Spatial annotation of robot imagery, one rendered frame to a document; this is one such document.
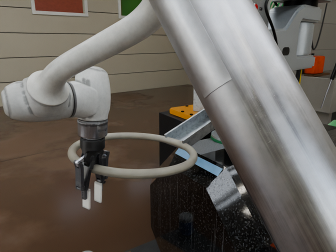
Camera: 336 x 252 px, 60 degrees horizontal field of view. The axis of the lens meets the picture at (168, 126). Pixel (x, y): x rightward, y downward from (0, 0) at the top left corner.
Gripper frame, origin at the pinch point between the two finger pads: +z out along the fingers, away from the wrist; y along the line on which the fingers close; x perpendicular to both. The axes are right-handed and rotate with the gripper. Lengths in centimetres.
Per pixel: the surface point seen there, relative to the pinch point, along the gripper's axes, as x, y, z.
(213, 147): -14, 69, -3
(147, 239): 33, 87, 81
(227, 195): -31, 44, 8
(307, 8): -38, 131, -77
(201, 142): -6, 72, -2
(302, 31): -37, 137, -65
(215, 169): -23, 49, 0
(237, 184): -34, 48, 4
